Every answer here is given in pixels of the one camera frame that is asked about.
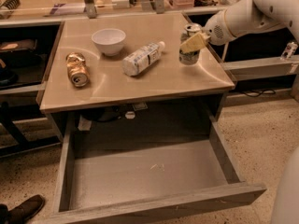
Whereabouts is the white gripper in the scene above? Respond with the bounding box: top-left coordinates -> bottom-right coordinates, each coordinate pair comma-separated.
179,11 -> 236,53

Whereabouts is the green white 7up can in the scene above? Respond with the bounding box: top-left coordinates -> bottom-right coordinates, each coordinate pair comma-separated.
179,23 -> 201,65

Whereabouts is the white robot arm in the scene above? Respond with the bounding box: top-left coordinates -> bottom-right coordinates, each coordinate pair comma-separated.
180,0 -> 299,53

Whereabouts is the grey cabinet with counter top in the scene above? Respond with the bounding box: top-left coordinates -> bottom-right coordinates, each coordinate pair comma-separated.
36,11 -> 237,142

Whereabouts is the gold crushed soda can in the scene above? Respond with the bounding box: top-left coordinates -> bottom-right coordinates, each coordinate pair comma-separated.
66,52 -> 90,87

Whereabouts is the open grey wooden drawer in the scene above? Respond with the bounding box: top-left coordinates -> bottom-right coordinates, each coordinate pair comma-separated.
36,107 -> 265,224

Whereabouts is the clear plastic water bottle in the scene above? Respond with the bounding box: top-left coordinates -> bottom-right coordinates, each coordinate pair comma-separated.
122,41 -> 165,77

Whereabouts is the white ceramic bowl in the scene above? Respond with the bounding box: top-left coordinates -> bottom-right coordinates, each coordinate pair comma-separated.
92,28 -> 126,56

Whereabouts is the small bottle on shelf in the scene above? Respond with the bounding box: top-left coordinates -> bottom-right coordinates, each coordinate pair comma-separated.
280,41 -> 298,60

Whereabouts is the black cable on floor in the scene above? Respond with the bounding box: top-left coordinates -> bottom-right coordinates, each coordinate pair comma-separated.
237,89 -> 277,98

